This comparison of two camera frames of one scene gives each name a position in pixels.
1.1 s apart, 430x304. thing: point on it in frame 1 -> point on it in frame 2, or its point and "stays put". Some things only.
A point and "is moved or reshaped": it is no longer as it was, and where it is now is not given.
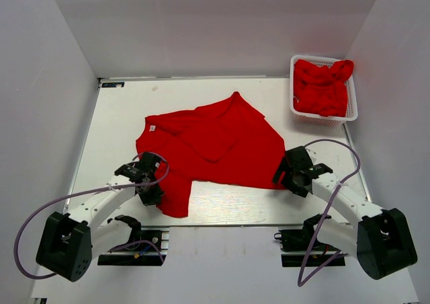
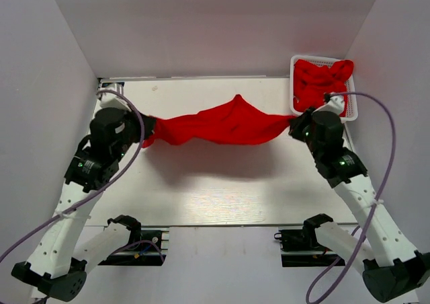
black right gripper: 289,175 -> 298,126
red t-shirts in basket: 321,91 stays put
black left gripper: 149,187 -> 144,126
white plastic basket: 315,119 stays put
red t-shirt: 229,142 is moved or reshaped
